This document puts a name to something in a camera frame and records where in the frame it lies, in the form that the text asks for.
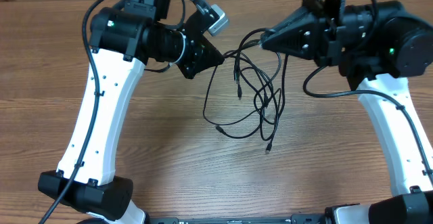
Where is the black usb cable bundle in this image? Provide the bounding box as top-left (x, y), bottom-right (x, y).
top-left (202, 27), bottom-right (290, 155)

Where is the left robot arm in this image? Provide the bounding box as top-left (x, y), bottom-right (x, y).
top-left (38, 0), bottom-right (229, 223)

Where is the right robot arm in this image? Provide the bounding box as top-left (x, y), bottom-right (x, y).
top-left (261, 0), bottom-right (432, 223)

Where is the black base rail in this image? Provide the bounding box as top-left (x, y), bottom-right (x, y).
top-left (145, 203), bottom-right (373, 224)

